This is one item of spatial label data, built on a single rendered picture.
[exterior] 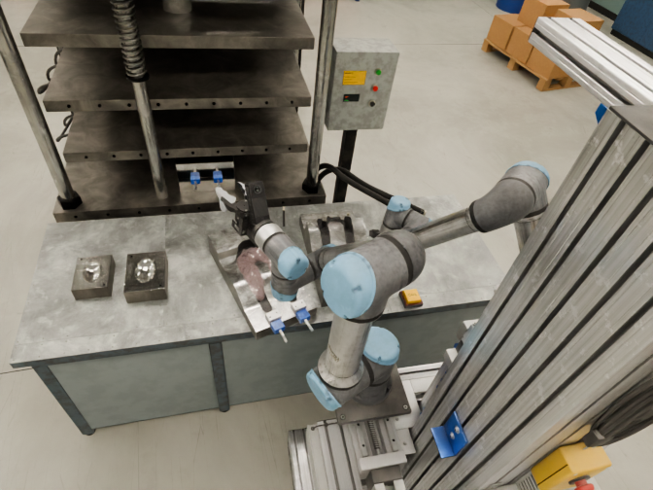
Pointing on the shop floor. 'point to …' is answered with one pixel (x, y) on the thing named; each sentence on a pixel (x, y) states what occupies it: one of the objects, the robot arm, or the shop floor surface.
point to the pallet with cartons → (509, 24)
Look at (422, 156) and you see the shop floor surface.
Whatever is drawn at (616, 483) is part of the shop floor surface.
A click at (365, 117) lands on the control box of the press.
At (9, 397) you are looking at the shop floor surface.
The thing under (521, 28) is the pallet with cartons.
